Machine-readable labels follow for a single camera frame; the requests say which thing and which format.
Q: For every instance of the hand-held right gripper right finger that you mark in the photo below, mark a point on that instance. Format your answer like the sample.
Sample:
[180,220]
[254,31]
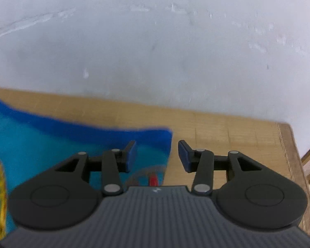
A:
[185,156]

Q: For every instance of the colourful patterned cloth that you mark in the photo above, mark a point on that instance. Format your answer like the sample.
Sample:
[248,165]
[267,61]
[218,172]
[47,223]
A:
[41,144]

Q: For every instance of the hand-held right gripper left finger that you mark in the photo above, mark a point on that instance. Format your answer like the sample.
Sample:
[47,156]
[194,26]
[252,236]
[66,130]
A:
[130,157]

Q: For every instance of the bamboo mat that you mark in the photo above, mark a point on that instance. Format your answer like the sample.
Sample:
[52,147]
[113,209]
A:
[222,129]

